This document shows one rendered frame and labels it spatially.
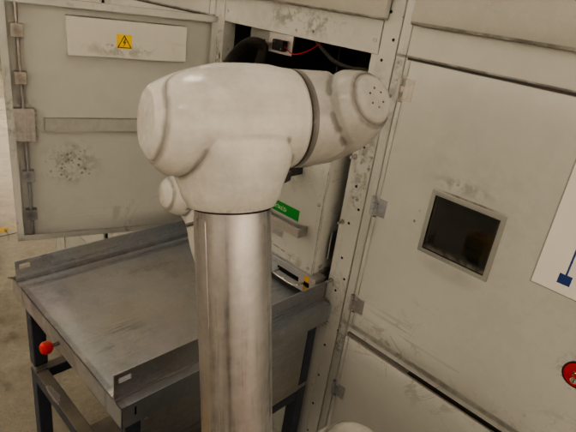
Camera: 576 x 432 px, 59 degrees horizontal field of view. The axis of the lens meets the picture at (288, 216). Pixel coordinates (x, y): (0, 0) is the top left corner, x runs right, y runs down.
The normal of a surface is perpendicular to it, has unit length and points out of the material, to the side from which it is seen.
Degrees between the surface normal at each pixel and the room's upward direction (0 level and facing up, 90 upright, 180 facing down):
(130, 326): 0
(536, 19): 90
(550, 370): 90
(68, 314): 0
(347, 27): 90
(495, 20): 90
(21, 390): 0
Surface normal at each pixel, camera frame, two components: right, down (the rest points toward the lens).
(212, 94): 0.26, -0.29
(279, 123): 0.57, 0.22
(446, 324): -0.70, 0.20
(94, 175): 0.45, 0.42
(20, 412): 0.13, -0.91
